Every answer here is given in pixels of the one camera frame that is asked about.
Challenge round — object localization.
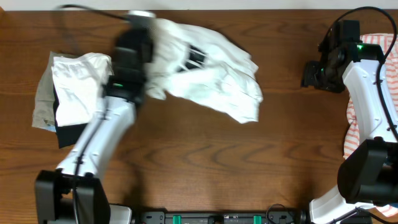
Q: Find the white t-shirt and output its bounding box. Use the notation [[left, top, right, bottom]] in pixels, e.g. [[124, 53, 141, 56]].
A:
[[146, 19, 263, 124]]

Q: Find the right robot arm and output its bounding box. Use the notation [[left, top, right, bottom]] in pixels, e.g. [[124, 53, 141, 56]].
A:
[[303, 41, 397, 223]]

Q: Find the folded black garment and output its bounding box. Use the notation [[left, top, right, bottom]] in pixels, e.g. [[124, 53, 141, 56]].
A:
[[53, 88, 87, 149]]

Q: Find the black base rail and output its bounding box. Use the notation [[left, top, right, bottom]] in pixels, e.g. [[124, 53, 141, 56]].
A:
[[108, 203, 308, 224]]

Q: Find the folded olive garment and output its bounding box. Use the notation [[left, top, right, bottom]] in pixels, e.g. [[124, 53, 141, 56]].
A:
[[32, 52, 76, 129]]

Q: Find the folded white shirt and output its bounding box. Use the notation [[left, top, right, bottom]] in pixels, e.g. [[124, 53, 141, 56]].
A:
[[52, 53, 113, 126]]

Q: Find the red white striped shirt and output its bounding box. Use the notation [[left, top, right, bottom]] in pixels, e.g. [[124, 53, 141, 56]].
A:
[[343, 33, 398, 218]]

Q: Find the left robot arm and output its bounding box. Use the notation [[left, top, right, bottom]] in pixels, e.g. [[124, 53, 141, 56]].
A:
[[35, 14, 155, 223]]

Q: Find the light blue folded garment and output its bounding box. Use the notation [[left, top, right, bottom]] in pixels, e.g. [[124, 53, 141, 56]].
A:
[[43, 125, 56, 133]]

